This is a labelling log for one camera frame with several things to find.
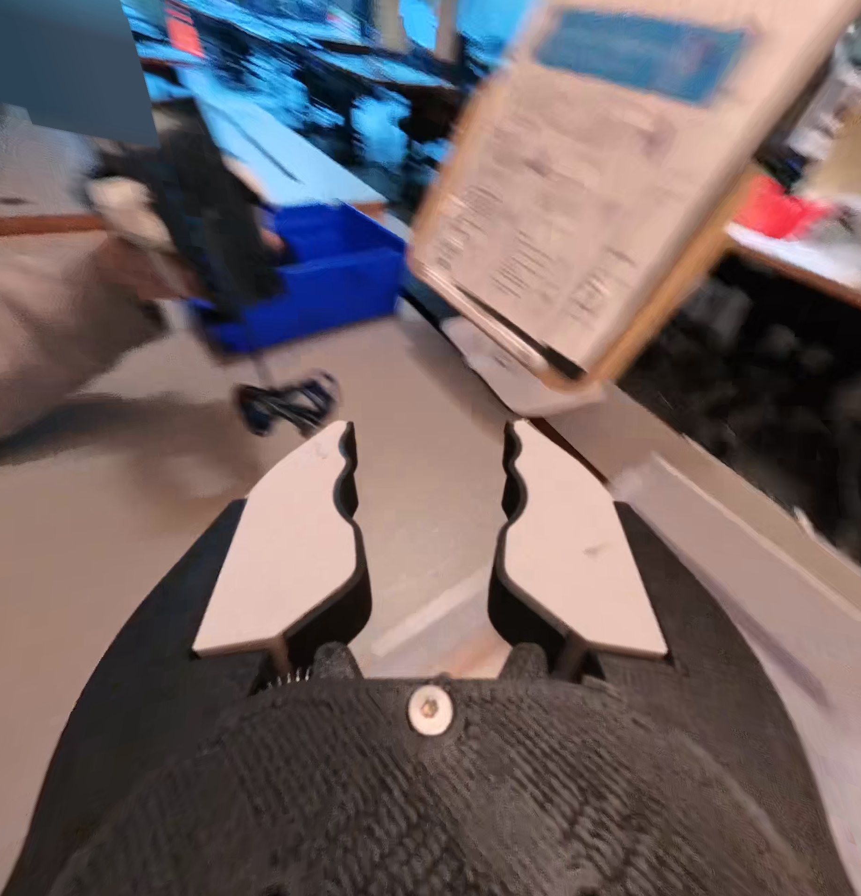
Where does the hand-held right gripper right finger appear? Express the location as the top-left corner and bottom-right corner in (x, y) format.
(488, 420), (669, 662)

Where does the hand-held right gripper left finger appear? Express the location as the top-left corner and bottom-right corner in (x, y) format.
(192, 420), (372, 660)

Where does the black cable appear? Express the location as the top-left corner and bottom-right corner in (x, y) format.
(236, 373), (340, 436)

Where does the person's left forearm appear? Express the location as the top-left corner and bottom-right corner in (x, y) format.
(0, 234), (175, 449)

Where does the grey desk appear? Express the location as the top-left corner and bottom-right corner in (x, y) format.
(0, 105), (861, 896)

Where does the wooden desk with black legs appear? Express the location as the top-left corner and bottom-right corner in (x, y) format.
(724, 223), (861, 315)

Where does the person's left hand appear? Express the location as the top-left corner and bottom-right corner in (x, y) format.
(98, 234), (207, 303)

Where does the blue plastic bin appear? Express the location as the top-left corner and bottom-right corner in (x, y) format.
(189, 202), (408, 354)

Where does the clear acrylic board stand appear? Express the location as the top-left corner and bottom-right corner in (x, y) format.
(441, 315), (608, 417)

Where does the instruction sheet on wooden board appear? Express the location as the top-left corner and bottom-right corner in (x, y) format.
(408, 0), (861, 392)

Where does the red plastic bin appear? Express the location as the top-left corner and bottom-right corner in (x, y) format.
(735, 174), (833, 240)

